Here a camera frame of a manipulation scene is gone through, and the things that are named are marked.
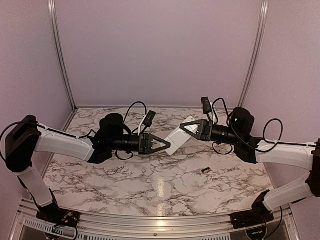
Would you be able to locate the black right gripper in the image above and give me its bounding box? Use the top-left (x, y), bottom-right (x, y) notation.
top-left (181, 118), bottom-right (243, 146)

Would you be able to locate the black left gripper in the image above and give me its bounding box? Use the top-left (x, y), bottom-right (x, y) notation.
top-left (108, 132), bottom-right (171, 154)

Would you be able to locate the white remote control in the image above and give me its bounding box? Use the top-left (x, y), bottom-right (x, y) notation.
top-left (164, 116), bottom-right (195, 156)

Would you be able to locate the black AAA battery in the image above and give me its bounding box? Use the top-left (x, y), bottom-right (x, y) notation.
top-left (201, 167), bottom-right (212, 174)

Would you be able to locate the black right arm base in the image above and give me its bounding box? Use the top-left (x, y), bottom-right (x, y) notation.
top-left (230, 190), bottom-right (275, 229)

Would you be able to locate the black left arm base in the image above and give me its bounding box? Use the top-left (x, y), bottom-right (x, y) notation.
top-left (32, 189), bottom-right (80, 228)

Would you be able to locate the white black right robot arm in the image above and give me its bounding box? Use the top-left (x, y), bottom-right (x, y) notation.
top-left (180, 107), bottom-right (320, 224)

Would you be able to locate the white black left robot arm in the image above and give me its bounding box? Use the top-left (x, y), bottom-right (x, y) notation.
top-left (0, 113), bottom-right (171, 223)

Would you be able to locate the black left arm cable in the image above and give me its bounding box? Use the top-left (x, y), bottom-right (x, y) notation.
top-left (123, 100), bottom-right (148, 123)

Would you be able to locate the aluminium right corner post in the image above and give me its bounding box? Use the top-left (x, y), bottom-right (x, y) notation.
top-left (237, 0), bottom-right (270, 107)

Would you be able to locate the aluminium corner post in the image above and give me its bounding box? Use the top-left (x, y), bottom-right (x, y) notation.
top-left (47, 0), bottom-right (77, 112)
top-left (237, 0), bottom-right (270, 107)

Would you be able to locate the aluminium left corner post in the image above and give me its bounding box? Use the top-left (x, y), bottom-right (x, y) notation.
top-left (47, 0), bottom-right (77, 112)

